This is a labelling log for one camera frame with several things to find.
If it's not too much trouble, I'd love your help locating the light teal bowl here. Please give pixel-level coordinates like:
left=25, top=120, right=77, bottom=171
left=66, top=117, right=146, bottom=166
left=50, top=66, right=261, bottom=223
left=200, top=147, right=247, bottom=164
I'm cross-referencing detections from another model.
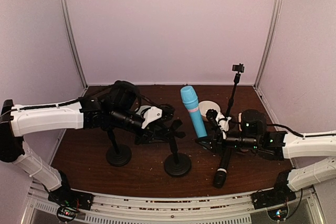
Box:
left=136, top=105, right=151, bottom=117

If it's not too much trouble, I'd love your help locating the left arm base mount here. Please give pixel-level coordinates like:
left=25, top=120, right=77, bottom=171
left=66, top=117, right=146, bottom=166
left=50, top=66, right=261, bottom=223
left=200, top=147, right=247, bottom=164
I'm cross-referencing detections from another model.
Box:
left=45, top=171, right=94, bottom=223

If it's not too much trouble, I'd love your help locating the aluminium frame post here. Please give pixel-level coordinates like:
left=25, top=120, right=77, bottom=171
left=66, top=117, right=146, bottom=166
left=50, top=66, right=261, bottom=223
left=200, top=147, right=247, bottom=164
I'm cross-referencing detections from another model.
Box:
left=60, top=0, right=88, bottom=89
left=254, top=0, right=283, bottom=90

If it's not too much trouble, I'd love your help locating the front aluminium rail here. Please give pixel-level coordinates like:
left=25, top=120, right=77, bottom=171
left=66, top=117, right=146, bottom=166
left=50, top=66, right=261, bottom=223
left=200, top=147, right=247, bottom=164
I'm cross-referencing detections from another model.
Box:
left=21, top=182, right=326, bottom=223

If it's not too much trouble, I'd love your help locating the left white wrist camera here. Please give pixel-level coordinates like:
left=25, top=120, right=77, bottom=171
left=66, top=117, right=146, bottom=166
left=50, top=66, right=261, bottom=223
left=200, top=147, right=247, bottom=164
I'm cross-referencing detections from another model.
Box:
left=141, top=106, right=162, bottom=129

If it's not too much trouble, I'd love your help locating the blue toy microphone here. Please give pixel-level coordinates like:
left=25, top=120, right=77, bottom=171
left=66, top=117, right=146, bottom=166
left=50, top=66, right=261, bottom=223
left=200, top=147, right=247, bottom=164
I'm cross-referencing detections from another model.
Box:
left=180, top=86, right=207, bottom=138

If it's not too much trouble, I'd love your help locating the right aluminium frame post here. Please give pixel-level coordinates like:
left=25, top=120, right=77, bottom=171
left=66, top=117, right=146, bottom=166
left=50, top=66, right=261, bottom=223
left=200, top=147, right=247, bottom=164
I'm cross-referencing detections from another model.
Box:
left=254, top=0, right=283, bottom=90

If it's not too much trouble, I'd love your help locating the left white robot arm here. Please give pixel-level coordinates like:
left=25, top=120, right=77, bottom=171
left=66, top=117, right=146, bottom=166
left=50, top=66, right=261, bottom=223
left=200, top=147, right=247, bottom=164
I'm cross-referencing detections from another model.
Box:
left=1, top=80, right=175, bottom=191

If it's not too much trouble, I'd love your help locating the thin black stand with clip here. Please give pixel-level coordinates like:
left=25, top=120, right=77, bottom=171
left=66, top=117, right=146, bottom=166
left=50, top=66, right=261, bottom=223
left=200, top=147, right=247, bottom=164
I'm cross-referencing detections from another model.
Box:
left=224, top=63, right=245, bottom=118

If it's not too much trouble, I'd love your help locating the short black microphone stand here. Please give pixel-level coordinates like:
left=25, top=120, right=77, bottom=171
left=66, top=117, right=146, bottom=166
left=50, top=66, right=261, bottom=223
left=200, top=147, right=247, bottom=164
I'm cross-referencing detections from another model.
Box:
left=106, top=130, right=132, bottom=167

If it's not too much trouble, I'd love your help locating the black handheld microphone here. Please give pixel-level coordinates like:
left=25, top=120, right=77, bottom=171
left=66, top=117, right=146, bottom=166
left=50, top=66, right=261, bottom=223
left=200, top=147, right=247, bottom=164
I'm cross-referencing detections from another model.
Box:
left=213, top=148, right=232, bottom=189

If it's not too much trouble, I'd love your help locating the tall black microphone stand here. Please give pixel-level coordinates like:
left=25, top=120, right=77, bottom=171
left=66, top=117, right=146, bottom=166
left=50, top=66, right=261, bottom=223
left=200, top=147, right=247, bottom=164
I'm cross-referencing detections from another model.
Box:
left=164, top=119, right=192, bottom=177

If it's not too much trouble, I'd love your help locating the white bowl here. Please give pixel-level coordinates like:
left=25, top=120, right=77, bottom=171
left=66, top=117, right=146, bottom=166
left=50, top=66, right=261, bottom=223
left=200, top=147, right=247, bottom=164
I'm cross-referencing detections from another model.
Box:
left=198, top=100, right=220, bottom=122

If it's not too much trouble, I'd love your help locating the left aluminium frame post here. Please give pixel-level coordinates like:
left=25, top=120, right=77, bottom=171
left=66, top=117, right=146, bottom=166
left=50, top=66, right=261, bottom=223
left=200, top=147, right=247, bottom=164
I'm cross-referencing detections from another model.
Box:
left=60, top=0, right=88, bottom=89

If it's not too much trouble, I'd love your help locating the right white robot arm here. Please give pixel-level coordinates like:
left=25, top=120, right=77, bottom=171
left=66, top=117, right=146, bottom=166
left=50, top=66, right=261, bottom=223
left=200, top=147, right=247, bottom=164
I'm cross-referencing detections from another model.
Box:
left=195, top=109, right=335, bottom=191

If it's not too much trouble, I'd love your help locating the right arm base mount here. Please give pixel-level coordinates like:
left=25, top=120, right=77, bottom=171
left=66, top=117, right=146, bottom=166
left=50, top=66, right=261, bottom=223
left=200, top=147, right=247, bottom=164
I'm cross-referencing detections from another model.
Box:
left=251, top=170, right=296, bottom=222

